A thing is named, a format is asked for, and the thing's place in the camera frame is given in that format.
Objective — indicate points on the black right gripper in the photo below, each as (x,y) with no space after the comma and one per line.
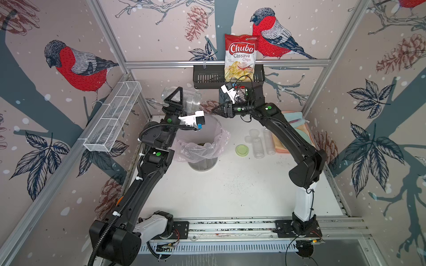
(227,110)

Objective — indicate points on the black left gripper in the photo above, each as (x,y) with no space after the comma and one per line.
(174,111)

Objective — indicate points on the green lid mung bean jar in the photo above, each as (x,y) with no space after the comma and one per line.
(191,99)

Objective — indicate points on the light green jar lid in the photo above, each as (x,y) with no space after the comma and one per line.
(242,150)

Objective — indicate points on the short clear mung bean jar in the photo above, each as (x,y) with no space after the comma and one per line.
(258,148)

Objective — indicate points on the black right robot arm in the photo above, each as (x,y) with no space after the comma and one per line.
(310,161)

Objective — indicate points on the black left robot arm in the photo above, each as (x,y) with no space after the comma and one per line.
(119,237)

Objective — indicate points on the clear plastic bin liner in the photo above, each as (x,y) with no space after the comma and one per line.
(177,157)

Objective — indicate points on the white mesh trash bin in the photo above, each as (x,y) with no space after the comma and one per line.
(200,149)

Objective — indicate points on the Chuba cassava chips bag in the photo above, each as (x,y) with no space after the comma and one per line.
(240,57)

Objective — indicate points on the pink serving tray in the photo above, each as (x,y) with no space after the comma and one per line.
(281,149)

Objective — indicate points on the orange round object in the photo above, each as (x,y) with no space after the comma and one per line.
(119,200)

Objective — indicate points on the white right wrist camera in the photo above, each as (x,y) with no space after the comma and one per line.
(228,93)

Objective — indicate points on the dark grey wall shelf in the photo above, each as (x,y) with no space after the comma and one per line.
(213,76)

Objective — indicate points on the white wire mesh shelf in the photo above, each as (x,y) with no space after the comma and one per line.
(108,127)

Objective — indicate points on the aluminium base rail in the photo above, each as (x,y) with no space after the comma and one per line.
(267,229)

